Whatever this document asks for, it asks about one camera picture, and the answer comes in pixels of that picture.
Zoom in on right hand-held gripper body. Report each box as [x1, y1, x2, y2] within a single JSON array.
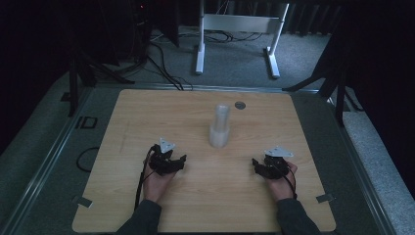
[[263, 146, 294, 180]]

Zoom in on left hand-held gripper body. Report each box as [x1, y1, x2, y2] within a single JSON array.
[[148, 136, 179, 177]]

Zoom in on stack of clear plastic cups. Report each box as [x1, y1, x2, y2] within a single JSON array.
[[208, 103, 231, 149]]

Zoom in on person's right hand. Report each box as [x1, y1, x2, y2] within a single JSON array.
[[265, 162, 299, 203]]

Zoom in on person's left hand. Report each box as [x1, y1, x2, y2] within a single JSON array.
[[142, 162, 179, 204]]

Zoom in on grey tape piece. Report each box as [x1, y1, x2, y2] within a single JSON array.
[[71, 195, 94, 209], [315, 193, 336, 204]]

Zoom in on black tripod stand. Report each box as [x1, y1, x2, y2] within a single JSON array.
[[67, 48, 135, 118], [282, 32, 365, 127]]

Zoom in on dark equipment rack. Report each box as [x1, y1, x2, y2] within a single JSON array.
[[97, 0, 155, 67]]

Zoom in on dark curtain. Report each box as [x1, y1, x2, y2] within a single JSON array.
[[283, 0, 344, 37]]

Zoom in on right hand-held gripper cable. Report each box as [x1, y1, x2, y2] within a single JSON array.
[[277, 163, 299, 201]]

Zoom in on hand-held gripper cable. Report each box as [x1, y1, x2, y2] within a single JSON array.
[[133, 146, 157, 212], [277, 163, 299, 201]]

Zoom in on left hand-held gripper cable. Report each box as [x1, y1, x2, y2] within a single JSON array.
[[133, 146, 157, 212]]

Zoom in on metal rail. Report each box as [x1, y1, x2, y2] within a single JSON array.
[[94, 82, 321, 95], [326, 97, 397, 235], [0, 87, 95, 235]]

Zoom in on black looped cable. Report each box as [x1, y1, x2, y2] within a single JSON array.
[[75, 146, 101, 173]]

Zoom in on black floor cable bundle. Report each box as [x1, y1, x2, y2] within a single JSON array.
[[143, 42, 194, 92]]

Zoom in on black cables under white frame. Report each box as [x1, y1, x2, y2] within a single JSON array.
[[204, 29, 264, 44]]

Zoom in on white metal table frame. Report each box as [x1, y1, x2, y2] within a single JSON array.
[[194, 0, 291, 80]]

